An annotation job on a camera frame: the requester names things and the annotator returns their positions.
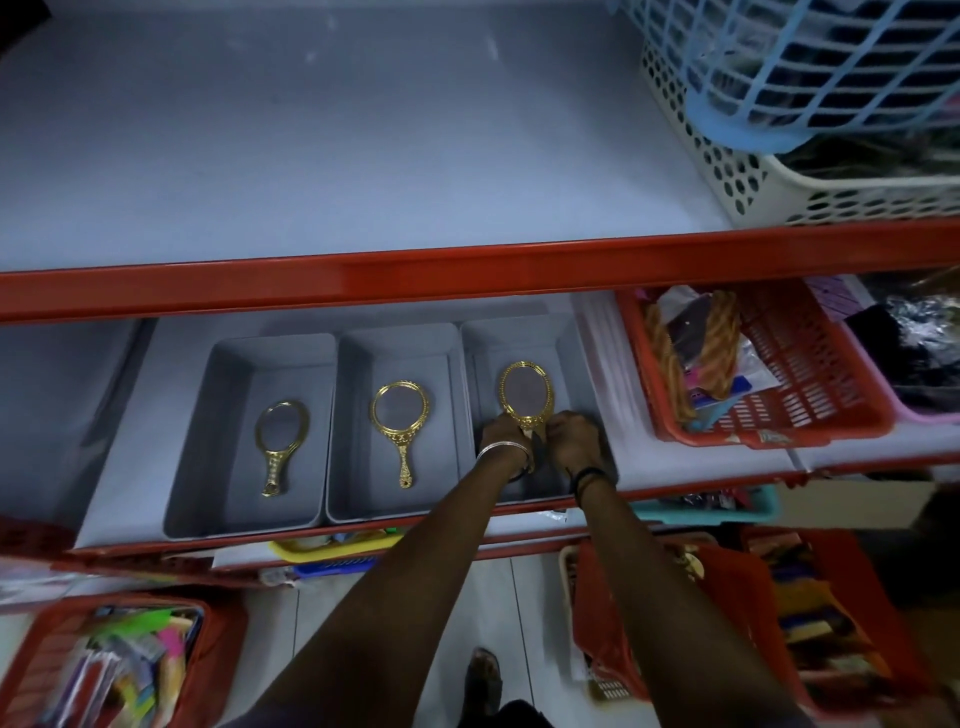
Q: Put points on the red basket with colourful packets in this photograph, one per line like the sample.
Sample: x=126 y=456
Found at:
x=225 y=637

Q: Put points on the pink plastic basket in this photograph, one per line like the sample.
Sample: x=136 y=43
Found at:
x=922 y=414

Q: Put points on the dark blue plastic basket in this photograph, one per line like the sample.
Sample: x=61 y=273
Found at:
x=330 y=570

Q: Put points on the silver bangle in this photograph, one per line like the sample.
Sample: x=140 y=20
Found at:
x=504 y=446

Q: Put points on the person's right forearm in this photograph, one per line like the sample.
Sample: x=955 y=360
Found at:
x=675 y=615

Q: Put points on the person's left hand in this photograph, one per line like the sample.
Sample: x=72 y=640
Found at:
x=506 y=431

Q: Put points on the person's left foot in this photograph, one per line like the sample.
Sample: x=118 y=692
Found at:
x=482 y=682

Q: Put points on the light blue lattice basket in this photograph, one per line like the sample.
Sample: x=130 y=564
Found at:
x=750 y=127

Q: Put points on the red basket with yellow items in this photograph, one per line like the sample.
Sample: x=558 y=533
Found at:
x=885 y=600

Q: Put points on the golden braided hair piece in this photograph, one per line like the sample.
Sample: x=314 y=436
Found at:
x=720 y=345

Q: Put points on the person's right hand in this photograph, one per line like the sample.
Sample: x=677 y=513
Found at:
x=574 y=442

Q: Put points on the yellow plastic basket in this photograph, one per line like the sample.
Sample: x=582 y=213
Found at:
x=322 y=547

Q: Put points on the red plastic basket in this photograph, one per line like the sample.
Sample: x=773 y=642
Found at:
x=817 y=375

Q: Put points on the teal plastic basket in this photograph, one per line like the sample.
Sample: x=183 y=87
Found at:
x=735 y=514

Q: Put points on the grey plastic tray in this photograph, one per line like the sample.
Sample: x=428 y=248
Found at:
x=217 y=480
x=360 y=480
x=577 y=375

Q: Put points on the black wrist band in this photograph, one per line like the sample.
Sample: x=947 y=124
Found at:
x=589 y=472

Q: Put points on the person's left forearm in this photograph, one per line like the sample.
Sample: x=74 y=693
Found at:
x=390 y=615

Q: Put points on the pile of colourful packets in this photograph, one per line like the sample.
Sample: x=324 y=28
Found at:
x=127 y=667

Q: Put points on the cream perforated plastic basket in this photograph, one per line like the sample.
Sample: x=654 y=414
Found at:
x=787 y=199

